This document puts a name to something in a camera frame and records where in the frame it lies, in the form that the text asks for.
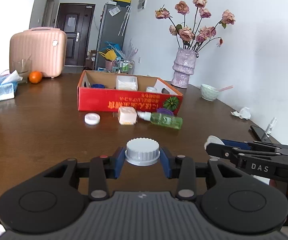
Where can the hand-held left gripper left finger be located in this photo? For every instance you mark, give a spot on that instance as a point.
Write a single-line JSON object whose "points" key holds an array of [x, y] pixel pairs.
{"points": [[120, 160]]}

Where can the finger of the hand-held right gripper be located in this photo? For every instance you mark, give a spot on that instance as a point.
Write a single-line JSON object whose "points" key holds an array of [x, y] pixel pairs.
{"points": [[235, 144], [220, 151]]}

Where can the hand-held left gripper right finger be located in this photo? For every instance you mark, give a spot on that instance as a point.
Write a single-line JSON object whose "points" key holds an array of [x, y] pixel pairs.
{"points": [[165, 162]]}

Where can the grey ridged cap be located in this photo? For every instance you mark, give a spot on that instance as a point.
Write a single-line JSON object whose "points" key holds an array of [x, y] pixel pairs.
{"points": [[142, 152]]}

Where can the red cardboard box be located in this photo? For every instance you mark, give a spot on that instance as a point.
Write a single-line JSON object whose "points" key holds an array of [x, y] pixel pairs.
{"points": [[99, 101]]}

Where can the black smartphone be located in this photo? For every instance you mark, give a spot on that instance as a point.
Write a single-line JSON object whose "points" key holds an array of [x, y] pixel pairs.
{"points": [[259, 133]]}

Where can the crumpled white tissue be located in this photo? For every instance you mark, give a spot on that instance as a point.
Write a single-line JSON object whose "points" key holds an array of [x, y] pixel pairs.
{"points": [[243, 113]]}

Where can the small clear spray bottle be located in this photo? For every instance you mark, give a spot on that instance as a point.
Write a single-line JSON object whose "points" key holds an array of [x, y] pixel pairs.
{"points": [[270, 127]]}

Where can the green clear bottle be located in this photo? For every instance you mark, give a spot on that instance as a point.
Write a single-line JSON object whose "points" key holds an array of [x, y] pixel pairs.
{"points": [[164, 120]]}

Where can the white plastic bottle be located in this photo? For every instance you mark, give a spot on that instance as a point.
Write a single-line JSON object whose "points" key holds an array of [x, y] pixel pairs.
{"points": [[127, 115]]}

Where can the purple plastic item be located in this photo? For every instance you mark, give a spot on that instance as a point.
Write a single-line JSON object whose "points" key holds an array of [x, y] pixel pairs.
{"points": [[165, 111]]}

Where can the pink straw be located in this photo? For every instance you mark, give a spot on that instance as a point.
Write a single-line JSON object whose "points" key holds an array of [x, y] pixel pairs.
{"points": [[225, 88]]}

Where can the pale green bowl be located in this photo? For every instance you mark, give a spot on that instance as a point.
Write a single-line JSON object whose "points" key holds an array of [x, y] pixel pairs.
{"points": [[209, 93]]}

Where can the small white jar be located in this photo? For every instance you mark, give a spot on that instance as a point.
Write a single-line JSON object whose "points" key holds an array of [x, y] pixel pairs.
{"points": [[151, 89]]}

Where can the clear cotton swab box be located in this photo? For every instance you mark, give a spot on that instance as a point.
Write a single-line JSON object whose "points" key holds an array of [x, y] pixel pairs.
{"points": [[126, 83]]}

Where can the pale purple ceramic vase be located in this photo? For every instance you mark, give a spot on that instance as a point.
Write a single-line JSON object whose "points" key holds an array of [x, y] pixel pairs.
{"points": [[184, 67]]}

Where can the pink flower pot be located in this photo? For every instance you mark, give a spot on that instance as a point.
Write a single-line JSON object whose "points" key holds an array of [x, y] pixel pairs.
{"points": [[109, 65]]}

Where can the brown cardboard carton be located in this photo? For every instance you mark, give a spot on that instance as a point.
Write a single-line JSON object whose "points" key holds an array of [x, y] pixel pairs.
{"points": [[92, 58]]}

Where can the yellow plastic item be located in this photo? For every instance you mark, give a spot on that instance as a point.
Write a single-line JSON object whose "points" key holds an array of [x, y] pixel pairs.
{"points": [[107, 54]]}

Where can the white dried branches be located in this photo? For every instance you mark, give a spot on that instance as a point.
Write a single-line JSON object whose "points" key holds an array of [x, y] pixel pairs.
{"points": [[131, 50]]}

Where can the orange fruit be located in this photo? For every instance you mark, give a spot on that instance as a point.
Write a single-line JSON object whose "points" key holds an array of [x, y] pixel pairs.
{"points": [[35, 77]]}

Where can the dried pink rose bouquet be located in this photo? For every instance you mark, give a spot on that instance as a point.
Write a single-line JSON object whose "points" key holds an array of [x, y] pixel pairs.
{"points": [[186, 33]]}

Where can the grey refrigerator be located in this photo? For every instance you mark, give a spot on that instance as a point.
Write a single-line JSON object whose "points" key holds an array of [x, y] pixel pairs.
{"points": [[110, 30]]}

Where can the dark brown entrance door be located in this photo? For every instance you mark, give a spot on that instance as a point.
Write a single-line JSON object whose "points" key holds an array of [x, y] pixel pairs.
{"points": [[74, 35]]}

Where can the clear drinking glass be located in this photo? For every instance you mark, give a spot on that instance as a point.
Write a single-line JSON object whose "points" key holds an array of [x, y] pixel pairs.
{"points": [[22, 68]]}

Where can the pink suitcase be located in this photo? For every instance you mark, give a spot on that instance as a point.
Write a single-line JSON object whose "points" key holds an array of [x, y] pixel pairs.
{"points": [[37, 51]]}

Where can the blue tissue box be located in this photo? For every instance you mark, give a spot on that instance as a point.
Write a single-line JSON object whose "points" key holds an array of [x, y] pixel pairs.
{"points": [[2, 90]]}

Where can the white folded umbrella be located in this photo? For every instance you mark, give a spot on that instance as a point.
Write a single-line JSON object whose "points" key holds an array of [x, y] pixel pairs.
{"points": [[124, 20]]}

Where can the paper sheet on refrigerator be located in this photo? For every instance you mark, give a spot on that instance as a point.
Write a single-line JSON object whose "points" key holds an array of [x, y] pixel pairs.
{"points": [[114, 11]]}

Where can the yellow box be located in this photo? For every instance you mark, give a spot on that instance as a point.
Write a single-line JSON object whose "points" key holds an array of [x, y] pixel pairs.
{"points": [[122, 0]]}

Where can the wooden interior door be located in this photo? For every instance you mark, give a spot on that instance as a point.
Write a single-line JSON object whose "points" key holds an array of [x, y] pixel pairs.
{"points": [[48, 11]]}

